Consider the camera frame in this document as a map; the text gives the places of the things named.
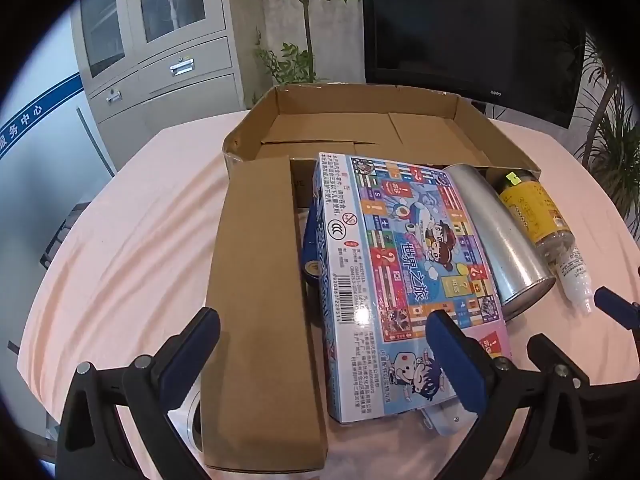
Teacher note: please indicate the tall green plant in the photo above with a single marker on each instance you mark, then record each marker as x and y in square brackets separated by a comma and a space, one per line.
[292, 62]

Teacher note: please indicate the yellow label bottle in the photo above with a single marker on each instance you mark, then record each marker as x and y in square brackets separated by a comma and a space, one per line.
[530, 205]

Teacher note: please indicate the dark chair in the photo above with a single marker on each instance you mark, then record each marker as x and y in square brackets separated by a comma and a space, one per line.
[60, 235]

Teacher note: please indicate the brown cardboard box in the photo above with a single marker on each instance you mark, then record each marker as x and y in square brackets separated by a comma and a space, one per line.
[260, 285]

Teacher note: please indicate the grey metal cabinet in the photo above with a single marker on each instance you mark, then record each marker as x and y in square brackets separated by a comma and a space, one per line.
[190, 60]

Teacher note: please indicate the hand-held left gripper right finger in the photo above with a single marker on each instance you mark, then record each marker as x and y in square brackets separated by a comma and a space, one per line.
[457, 360]

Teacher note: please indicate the black television screen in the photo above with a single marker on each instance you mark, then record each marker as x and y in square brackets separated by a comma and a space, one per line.
[465, 25]

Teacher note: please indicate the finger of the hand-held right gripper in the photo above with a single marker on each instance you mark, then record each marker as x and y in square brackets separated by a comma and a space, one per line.
[612, 305]

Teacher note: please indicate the white round container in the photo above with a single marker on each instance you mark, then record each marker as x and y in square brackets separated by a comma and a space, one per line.
[189, 417]

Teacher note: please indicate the white plastic object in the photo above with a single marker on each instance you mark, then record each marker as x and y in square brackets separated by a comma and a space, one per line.
[442, 420]

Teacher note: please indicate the green palm plant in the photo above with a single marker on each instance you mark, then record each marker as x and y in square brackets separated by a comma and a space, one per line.
[615, 145]

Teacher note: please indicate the colourful board game box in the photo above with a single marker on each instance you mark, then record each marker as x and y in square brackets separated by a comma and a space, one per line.
[400, 260]

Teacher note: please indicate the white squeeze bottle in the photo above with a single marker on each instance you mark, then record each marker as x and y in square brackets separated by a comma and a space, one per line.
[580, 285]

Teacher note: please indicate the silver metal can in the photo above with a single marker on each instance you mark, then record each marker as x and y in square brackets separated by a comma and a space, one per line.
[500, 230]

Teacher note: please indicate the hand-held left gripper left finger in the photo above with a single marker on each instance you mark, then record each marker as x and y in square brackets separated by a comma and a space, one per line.
[192, 355]

